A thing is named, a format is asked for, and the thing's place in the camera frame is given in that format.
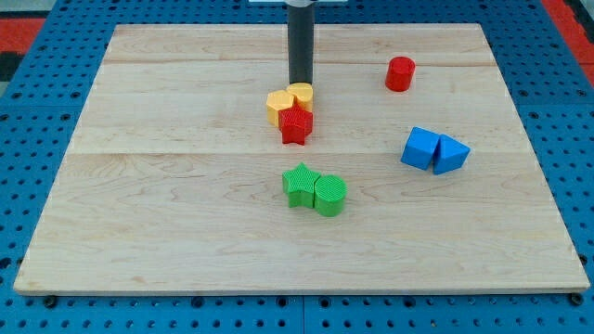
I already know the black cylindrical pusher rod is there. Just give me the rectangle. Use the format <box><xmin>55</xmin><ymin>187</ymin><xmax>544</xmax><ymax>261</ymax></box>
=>
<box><xmin>287</xmin><ymin>3</ymin><xmax>315</xmax><ymax>84</ymax></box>

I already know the silver rod mount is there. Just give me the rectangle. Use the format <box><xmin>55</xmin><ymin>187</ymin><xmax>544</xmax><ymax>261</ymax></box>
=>
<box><xmin>248</xmin><ymin>0</ymin><xmax>348</xmax><ymax>7</ymax></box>

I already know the yellow heart block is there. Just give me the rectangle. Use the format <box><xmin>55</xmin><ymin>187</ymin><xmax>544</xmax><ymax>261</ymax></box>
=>
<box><xmin>286</xmin><ymin>83</ymin><xmax>314</xmax><ymax>112</ymax></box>

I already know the red star block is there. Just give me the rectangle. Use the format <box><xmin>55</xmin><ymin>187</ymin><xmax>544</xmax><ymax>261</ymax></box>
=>
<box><xmin>278</xmin><ymin>105</ymin><xmax>314</xmax><ymax>146</ymax></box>

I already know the green star block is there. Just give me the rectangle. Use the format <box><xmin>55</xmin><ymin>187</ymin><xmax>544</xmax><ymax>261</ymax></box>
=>
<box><xmin>282</xmin><ymin>162</ymin><xmax>321</xmax><ymax>209</ymax></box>

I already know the yellow hexagon block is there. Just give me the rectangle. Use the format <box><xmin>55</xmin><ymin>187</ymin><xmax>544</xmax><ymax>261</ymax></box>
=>
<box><xmin>265</xmin><ymin>90</ymin><xmax>295</xmax><ymax>127</ymax></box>

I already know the red cylinder block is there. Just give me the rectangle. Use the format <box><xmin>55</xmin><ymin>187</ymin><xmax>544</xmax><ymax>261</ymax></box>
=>
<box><xmin>385</xmin><ymin>57</ymin><xmax>416</xmax><ymax>92</ymax></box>

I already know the blue cube block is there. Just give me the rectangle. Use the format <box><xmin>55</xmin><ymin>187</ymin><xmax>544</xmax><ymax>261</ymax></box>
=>
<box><xmin>400</xmin><ymin>127</ymin><xmax>440</xmax><ymax>170</ymax></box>

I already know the green cylinder block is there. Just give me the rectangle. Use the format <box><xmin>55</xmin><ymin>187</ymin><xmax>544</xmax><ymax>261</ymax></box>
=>
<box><xmin>314</xmin><ymin>174</ymin><xmax>347</xmax><ymax>217</ymax></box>

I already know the wooden board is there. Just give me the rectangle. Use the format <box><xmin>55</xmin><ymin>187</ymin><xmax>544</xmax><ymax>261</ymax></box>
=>
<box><xmin>14</xmin><ymin>23</ymin><xmax>589</xmax><ymax>296</ymax></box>

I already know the blue triangle block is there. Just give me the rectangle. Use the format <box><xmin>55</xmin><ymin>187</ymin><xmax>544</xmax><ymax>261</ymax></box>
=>
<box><xmin>433</xmin><ymin>135</ymin><xmax>471</xmax><ymax>174</ymax></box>

